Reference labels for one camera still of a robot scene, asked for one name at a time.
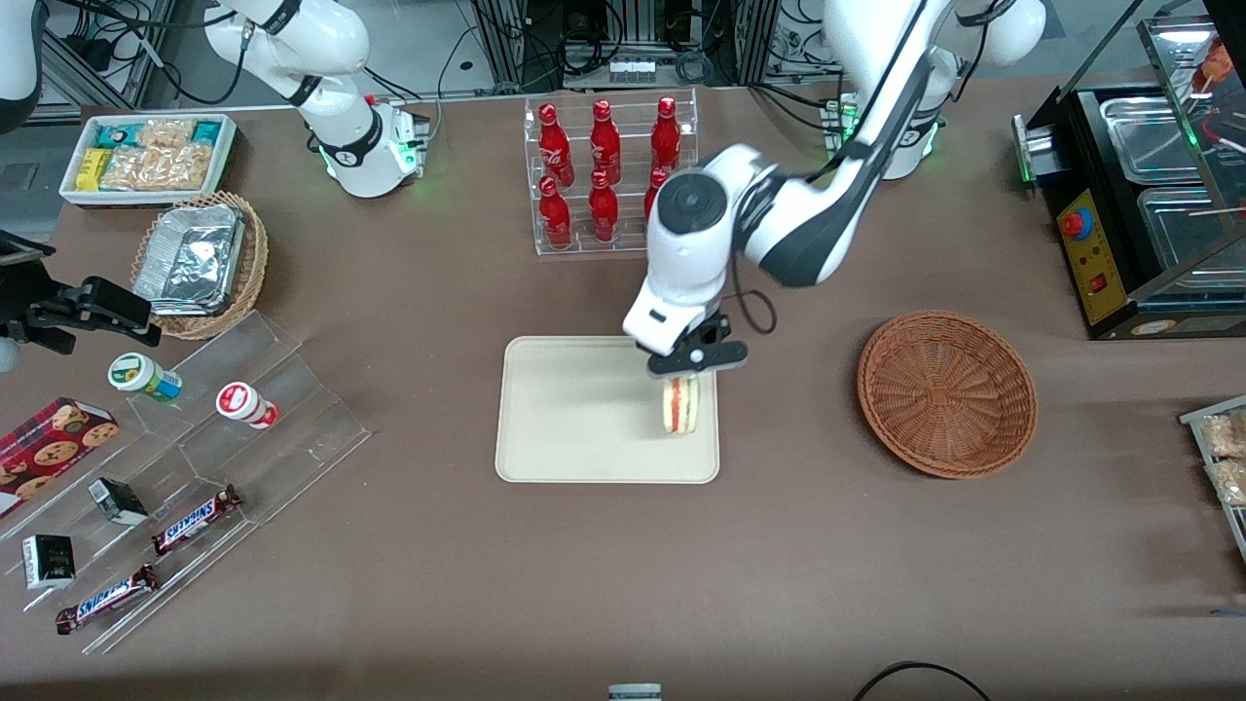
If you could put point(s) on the white snack bin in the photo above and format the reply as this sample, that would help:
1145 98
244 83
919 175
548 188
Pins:
68 190

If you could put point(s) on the clear acrylic stepped stand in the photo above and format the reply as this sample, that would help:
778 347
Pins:
292 428

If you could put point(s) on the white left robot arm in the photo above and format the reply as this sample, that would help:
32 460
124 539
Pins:
818 214

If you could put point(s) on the red chocolate chip cookie box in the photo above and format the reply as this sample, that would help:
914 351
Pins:
49 443

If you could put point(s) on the black drink carton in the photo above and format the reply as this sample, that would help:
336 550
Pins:
49 563
117 501

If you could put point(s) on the silver foil container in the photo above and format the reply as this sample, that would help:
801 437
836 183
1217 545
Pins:
190 258

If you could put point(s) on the beige plastic tray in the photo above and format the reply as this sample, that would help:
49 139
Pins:
574 419

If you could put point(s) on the grey snack tray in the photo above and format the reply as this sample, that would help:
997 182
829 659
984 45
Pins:
1192 417

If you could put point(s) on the green lidded sunflower cup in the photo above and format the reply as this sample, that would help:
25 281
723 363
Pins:
141 375

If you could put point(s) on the grey box at table edge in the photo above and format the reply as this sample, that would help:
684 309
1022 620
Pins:
635 692

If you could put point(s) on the yellow snack pack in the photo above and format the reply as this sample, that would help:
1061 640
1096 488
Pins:
92 170

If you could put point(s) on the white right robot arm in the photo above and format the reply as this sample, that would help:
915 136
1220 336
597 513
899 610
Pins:
341 136

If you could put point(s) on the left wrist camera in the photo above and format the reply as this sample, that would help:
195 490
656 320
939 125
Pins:
657 326

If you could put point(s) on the steel food pan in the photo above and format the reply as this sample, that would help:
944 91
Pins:
1192 239
1154 136

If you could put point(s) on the clear rice cracker pack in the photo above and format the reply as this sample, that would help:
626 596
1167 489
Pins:
165 132
161 167

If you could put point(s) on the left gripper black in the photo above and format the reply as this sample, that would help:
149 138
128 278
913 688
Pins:
710 336

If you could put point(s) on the Snickers chocolate bar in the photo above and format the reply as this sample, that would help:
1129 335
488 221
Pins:
107 599
195 521

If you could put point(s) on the red emergency button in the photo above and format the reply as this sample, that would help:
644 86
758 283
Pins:
1076 225

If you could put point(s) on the red cola bottle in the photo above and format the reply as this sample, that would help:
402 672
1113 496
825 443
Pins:
555 214
666 136
604 141
603 209
652 195
553 141

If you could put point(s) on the red strawberry yogurt cup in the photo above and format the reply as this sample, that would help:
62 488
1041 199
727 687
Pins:
243 403

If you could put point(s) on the white power strip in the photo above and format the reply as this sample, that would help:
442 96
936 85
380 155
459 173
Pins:
631 68

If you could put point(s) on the light wicker basket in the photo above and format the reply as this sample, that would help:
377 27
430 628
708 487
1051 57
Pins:
248 273

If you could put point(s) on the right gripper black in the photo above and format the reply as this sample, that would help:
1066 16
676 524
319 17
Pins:
39 313

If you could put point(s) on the brown wicker basket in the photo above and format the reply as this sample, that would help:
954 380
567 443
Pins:
946 394

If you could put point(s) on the clear acrylic bottle rack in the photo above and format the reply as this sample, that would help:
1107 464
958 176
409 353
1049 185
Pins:
584 243

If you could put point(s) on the layered sandwich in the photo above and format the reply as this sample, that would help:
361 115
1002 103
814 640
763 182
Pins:
681 409

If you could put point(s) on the clear cracker snack bag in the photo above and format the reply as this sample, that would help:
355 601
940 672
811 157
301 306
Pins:
1231 481
1225 434

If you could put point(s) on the teal snack pack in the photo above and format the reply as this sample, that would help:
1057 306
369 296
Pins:
206 130
119 132

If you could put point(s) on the black food warmer cabinet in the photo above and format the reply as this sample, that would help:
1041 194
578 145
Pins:
1110 282

